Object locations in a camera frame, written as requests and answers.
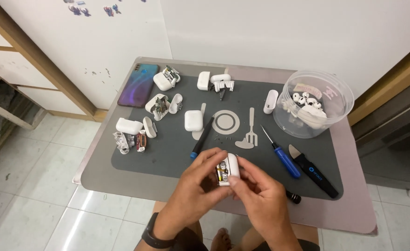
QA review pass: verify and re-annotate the battery module with copper coil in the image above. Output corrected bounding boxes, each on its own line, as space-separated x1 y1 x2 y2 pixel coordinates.
136 130 148 153

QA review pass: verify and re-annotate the blue purple smartphone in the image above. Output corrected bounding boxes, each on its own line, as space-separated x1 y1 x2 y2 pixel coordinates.
117 63 159 109

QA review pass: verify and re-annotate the white inner frame with tubes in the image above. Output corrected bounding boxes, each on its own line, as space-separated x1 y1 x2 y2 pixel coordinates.
113 131 136 155

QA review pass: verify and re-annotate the empty white case shell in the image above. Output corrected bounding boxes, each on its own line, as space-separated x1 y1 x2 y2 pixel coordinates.
263 89 279 115

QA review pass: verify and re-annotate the grey work mat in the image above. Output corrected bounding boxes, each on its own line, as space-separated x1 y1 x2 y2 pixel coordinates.
111 74 344 201

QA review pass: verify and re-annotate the black wristband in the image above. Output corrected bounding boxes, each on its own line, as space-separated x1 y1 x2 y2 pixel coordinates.
141 212 178 250

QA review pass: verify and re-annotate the group of wall stickers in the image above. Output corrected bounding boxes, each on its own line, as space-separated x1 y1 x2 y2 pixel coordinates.
63 0 147 17

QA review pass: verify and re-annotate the pile of white earbuds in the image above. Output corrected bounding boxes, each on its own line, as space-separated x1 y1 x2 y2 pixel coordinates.
282 91 328 129

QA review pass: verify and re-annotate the white case with exposed circuit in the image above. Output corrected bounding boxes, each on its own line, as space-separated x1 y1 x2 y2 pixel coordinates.
153 65 181 92

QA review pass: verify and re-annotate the wooden door frame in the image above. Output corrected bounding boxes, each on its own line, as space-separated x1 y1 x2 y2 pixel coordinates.
347 36 410 127

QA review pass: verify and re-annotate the wooden shelf cabinet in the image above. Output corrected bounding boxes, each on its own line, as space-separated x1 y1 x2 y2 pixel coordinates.
0 0 109 155

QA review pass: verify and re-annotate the white inner case frame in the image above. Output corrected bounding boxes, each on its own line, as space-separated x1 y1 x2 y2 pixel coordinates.
211 80 235 101

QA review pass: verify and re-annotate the person's left hand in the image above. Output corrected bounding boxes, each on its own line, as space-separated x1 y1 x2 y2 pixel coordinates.
154 148 234 241

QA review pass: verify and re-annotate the blue handled screwdriver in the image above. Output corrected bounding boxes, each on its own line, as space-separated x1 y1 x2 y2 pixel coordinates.
260 125 301 179

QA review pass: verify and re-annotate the black tool handle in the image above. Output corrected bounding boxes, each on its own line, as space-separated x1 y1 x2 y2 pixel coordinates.
285 190 302 205

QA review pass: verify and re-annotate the person's right hand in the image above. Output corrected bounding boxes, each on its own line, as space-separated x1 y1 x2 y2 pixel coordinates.
227 156 293 235

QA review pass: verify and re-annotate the black screwdriver with blue cap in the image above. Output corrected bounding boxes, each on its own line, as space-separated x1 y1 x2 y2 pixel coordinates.
190 116 215 160

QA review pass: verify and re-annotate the white case lid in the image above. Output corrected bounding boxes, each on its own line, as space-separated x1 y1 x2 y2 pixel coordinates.
210 73 232 84
169 93 184 115
142 116 158 139

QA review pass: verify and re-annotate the closed white earbud case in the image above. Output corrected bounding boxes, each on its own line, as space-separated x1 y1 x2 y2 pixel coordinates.
184 110 204 132

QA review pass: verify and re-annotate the clear round plastic container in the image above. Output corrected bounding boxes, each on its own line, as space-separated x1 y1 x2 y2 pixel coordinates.
273 70 355 139

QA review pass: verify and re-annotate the person's foot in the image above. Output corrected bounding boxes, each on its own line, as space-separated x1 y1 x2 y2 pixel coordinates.
210 227 233 251

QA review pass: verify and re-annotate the white case with green board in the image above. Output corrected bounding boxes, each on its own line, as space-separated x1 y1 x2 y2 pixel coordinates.
145 93 171 121

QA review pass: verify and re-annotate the white earbud case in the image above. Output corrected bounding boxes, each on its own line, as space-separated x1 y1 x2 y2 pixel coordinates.
184 110 204 132
215 153 241 187

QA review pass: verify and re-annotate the pink paper label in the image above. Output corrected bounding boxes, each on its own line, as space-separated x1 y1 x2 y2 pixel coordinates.
293 83 323 100

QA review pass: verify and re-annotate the black handled metal pry tool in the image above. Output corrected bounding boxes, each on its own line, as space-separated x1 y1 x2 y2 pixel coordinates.
288 144 339 199

